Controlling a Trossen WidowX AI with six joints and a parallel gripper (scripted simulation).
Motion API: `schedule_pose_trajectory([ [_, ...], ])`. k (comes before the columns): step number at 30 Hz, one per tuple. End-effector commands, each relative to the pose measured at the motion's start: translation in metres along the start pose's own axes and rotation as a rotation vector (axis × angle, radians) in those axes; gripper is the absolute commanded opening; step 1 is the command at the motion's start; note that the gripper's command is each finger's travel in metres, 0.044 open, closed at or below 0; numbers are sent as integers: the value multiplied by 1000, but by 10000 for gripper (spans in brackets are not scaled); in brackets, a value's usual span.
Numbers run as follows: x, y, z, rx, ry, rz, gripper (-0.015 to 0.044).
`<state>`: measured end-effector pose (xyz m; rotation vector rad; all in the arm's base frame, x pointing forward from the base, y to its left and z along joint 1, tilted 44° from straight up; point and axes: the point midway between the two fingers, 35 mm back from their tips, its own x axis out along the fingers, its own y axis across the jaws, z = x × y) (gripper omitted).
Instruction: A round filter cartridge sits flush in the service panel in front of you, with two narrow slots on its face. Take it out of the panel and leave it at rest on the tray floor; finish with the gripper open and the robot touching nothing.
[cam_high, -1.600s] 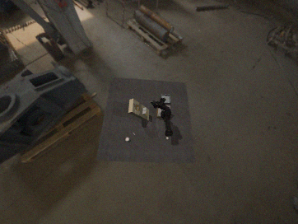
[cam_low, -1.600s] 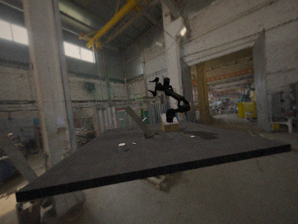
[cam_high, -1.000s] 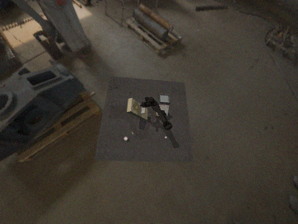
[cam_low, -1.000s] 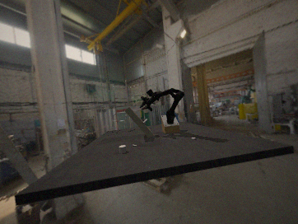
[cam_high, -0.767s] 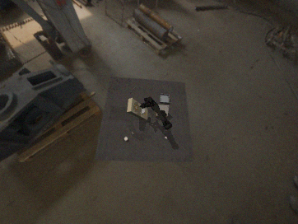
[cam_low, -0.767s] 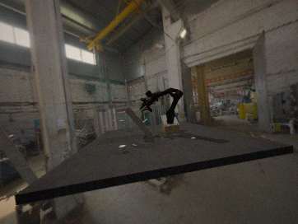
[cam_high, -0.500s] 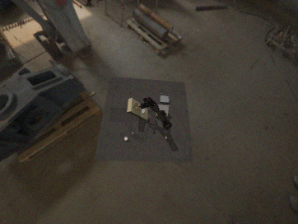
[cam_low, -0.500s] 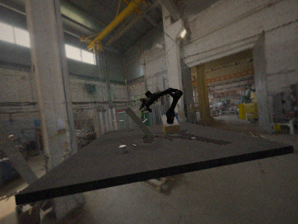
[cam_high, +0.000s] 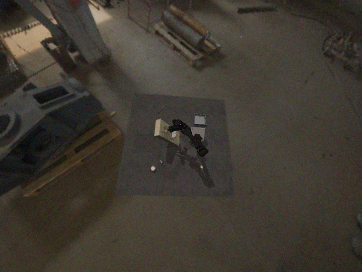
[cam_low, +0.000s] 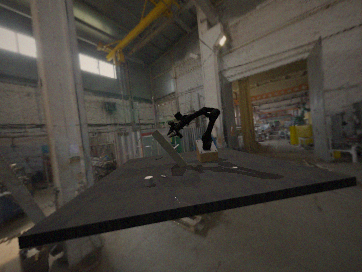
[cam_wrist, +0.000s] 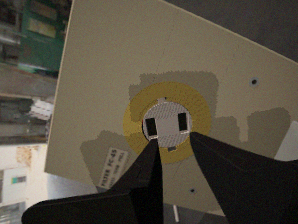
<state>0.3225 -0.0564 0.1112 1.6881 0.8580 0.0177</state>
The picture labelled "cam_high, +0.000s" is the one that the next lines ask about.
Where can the beige flat service panel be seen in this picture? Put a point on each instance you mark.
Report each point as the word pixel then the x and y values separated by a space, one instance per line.
pixel 165 136

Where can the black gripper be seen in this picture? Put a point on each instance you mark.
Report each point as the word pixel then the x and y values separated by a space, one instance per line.
pixel 173 128

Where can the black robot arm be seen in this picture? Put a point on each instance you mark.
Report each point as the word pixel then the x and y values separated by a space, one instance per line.
pixel 196 139

